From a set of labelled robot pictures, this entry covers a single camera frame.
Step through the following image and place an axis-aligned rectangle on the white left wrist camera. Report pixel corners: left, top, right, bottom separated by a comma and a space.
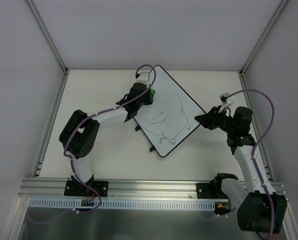
135, 72, 150, 88

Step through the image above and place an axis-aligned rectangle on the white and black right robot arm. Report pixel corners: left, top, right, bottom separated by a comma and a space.
195, 106, 287, 237

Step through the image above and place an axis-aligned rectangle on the white slotted cable duct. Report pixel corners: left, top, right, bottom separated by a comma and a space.
28, 198, 216, 212

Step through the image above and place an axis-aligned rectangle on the aluminium mounting rail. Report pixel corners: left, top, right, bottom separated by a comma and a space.
17, 176, 289, 201

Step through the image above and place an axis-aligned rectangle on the right aluminium frame post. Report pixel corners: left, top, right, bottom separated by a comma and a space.
239, 0, 290, 76

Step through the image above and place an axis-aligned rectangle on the whiteboard with rabbit drawing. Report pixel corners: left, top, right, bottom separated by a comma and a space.
134, 65, 206, 158

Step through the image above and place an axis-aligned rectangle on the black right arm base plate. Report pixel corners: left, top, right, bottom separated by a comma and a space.
195, 182, 218, 199

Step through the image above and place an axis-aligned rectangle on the left aluminium frame post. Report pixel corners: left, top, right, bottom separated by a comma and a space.
24, 0, 68, 74

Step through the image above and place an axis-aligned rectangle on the aluminium frame post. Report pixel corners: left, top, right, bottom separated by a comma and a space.
24, 0, 68, 74
239, 0, 290, 76

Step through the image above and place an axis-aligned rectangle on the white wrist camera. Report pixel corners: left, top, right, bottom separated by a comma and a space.
135, 72, 150, 88
219, 93, 235, 113

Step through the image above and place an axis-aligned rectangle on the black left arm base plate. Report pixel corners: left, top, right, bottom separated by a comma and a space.
63, 178, 109, 197

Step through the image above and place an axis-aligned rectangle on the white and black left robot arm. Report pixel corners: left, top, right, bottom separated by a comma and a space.
59, 82, 155, 197

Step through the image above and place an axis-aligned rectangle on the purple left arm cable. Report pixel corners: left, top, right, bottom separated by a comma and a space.
26, 64, 157, 225

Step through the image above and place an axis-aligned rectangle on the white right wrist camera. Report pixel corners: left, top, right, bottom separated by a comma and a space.
219, 93, 235, 113

